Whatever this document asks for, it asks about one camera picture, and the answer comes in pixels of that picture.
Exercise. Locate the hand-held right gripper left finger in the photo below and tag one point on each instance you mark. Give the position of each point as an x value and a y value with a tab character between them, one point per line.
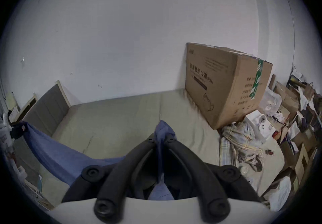
118	175

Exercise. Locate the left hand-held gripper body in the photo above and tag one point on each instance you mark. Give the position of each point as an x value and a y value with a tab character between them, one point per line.
5	127

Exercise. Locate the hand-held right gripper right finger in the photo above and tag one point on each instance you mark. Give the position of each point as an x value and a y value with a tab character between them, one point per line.
198	175

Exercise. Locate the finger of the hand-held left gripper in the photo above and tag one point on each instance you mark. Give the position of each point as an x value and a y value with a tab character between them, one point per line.
18	130

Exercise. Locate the blue shirt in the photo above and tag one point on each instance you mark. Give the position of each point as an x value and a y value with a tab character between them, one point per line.
57	152

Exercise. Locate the grey padded headboard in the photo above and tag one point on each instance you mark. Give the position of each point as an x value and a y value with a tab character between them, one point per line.
45	109

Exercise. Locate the plaid cloth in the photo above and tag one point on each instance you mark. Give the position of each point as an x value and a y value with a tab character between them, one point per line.
236	145

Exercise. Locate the bed with beige sheet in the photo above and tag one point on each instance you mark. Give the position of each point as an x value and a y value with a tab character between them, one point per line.
125	117

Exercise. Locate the small dark object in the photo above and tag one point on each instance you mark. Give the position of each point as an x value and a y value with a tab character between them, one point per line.
270	152

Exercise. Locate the small white box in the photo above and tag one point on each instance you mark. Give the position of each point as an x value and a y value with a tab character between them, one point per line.
261	123

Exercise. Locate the white plastic bag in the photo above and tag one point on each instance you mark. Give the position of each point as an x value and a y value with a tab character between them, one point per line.
279	194

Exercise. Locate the large brown cardboard carton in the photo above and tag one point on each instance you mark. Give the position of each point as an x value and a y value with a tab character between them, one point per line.
221	87

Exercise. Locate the clear plastic bag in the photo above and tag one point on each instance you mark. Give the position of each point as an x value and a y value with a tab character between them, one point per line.
271	100

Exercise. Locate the pile of paper bags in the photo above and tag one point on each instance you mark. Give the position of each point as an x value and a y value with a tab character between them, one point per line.
301	117

